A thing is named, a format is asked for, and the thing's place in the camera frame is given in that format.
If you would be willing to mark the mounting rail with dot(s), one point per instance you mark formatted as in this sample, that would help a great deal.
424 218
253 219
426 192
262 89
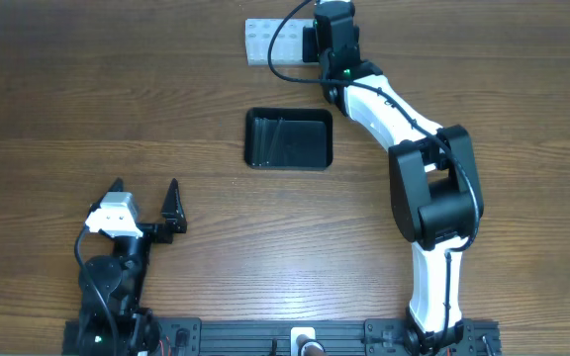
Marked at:
245 336

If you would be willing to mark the clear test tube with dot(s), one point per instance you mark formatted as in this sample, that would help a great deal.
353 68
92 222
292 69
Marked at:
257 143
275 142
265 143

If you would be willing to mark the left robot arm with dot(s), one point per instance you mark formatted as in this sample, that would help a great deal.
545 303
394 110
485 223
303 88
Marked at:
112 282

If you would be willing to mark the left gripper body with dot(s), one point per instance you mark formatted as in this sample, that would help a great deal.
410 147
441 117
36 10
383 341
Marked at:
159 231

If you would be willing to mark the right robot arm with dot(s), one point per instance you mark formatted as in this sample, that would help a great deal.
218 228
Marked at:
379 109

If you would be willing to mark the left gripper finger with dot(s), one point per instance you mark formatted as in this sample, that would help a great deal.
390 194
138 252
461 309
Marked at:
116 185
173 207

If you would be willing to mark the white test tube rack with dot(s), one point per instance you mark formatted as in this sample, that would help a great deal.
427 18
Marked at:
260 47

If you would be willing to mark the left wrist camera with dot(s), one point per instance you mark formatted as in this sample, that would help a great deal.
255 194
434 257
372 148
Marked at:
114 215

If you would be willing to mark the black tray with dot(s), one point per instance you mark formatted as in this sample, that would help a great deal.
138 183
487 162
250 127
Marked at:
310 148

